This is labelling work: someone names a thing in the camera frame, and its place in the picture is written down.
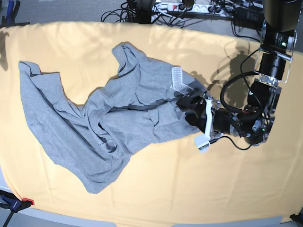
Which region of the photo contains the grey t-shirt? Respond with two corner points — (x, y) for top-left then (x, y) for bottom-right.
(18, 43), (199, 193)

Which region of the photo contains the blue black bar clamp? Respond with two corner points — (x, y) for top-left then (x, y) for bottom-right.
(0, 190), (35, 227)

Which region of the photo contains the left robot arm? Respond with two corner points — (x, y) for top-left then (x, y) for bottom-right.
(177, 0), (302, 152)

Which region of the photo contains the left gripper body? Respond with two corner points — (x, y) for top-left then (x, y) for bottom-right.
(200, 92), (223, 141)

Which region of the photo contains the black centre post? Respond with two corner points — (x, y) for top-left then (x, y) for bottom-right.
(135, 0), (154, 24)

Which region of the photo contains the white power strip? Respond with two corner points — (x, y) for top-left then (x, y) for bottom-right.
(153, 1), (234, 18)

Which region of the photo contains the yellow table cloth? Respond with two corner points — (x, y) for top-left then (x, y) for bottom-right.
(0, 22), (303, 227)

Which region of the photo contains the black clamp right corner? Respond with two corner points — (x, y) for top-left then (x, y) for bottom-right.
(289, 209), (303, 225)

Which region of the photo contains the blue clamp top left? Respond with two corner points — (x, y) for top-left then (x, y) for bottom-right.
(0, 0), (30, 28)

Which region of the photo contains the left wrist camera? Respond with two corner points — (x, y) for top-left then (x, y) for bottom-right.
(194, 134), (210, 154)

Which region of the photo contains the black power adapter brick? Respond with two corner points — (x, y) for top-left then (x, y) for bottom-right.
(234, 7), (264, 27)

